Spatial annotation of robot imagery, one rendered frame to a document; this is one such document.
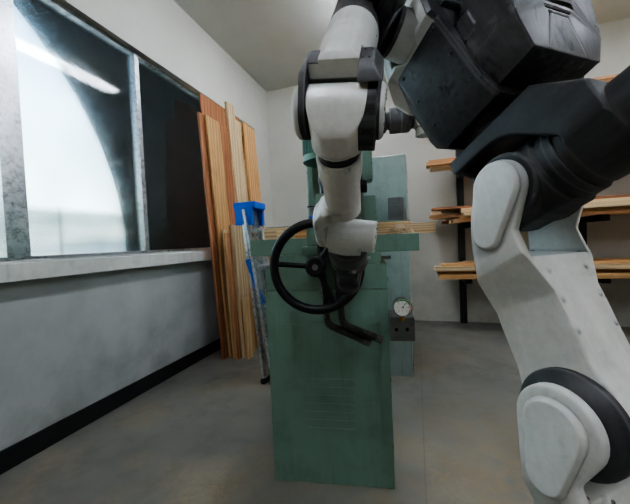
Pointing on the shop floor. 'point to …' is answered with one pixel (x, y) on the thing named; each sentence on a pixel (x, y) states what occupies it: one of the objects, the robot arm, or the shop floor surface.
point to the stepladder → (249, 214)
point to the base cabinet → (331, 393)
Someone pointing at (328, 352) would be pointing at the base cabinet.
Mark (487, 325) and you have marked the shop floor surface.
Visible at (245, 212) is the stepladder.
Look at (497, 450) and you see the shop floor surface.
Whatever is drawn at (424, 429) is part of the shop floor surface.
